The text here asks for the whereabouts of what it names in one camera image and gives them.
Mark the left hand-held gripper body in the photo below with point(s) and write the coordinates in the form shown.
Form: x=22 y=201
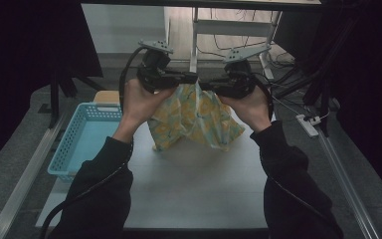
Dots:
x=155 y=78

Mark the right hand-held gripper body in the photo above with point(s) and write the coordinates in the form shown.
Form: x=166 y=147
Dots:
x=240 y=83

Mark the yellow lemon-print cloth bag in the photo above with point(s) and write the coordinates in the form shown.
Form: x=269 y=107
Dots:
x=195 y=119

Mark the light blue perforated plastic basket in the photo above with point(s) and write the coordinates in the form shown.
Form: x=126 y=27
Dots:
x=79 y=142

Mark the person's right hand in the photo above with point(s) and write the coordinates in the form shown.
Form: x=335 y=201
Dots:
x=255 y=109

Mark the person's left hand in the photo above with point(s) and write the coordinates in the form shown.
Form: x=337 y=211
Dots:
x=139 y=104

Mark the wooden table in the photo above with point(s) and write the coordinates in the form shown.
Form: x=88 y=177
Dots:
x=106 y=97

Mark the white power strip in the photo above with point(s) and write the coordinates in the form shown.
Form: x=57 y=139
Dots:
x=306 y=125

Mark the black metal stand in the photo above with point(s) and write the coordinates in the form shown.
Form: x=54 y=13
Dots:
x=325 y=99

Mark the black tripod stand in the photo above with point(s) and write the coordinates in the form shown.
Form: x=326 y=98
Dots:
x=54 y=99

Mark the black curtain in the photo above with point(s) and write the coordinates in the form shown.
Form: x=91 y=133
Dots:
x=378 y=83
x=20 y=66

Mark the white metal desk frame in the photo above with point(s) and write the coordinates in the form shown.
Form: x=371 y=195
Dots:
x=232 y=27

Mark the aluminium floor rail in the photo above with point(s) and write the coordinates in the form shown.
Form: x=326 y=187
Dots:
x=23 y=179
x=344 y=186

